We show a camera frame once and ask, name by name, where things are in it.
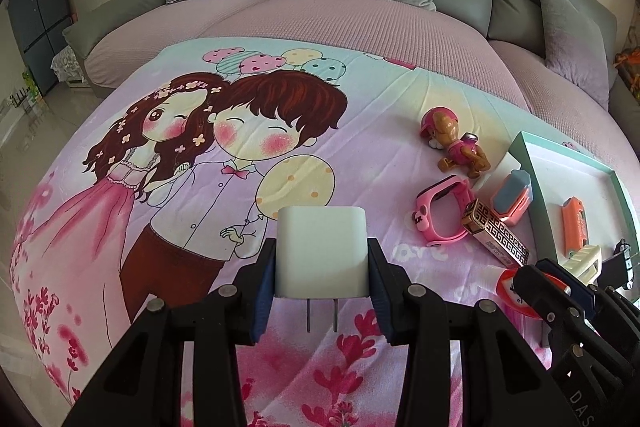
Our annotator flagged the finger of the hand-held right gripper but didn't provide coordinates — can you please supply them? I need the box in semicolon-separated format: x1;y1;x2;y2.
514;268;576;325
536;258;608;308

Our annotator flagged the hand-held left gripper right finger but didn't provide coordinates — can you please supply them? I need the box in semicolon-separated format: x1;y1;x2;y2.
367;237;573;427

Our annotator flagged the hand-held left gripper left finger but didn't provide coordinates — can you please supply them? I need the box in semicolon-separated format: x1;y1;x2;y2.
62;237;278;427

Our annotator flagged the white hair clip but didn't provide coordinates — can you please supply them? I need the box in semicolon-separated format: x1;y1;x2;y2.
562;244;602;280

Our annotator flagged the red and white tube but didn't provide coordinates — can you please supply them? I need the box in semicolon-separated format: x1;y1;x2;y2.
494;266;571;320

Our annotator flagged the black wall charger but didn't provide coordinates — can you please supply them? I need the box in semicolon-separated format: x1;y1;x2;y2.
601;238;635;289

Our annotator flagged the white wall charger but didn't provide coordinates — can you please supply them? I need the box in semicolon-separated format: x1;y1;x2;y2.
275;206;370;333

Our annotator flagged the gold patterned lighter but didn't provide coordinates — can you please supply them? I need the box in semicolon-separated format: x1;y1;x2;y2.
460;198;533;269

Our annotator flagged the pink and blue plastic case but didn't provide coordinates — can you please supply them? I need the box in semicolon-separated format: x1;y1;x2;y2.
491;168;533;222

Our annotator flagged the teal box lid tray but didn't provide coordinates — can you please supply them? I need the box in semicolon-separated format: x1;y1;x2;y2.
509;131;633;288

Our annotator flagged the pink kids watch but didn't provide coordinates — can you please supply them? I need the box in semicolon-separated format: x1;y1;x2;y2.
414;174;473;242

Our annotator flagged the cartoon printed blanket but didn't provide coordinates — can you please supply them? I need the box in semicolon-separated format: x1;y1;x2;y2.
0;36;640;427

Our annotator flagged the pink puppy toy figure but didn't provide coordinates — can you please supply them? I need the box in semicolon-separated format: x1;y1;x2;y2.
419;107;492;179

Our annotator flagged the pink sofa cover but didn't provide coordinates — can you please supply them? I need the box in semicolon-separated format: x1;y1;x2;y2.
84;0;621;168

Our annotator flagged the dark grey cabinet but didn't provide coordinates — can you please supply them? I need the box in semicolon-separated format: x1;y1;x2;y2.
7;0;76;95

